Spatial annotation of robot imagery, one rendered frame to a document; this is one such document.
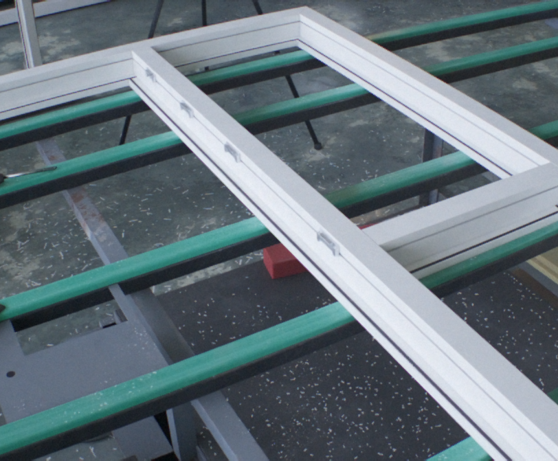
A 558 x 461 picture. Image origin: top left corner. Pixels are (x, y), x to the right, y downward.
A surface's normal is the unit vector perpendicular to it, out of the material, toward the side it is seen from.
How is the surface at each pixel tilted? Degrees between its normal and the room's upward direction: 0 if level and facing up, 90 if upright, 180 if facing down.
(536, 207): 90
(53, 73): 90
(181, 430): 90
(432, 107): 90
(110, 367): 0
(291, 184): 0
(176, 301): 0
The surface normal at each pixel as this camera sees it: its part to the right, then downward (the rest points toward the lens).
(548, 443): -0.87, 0.29
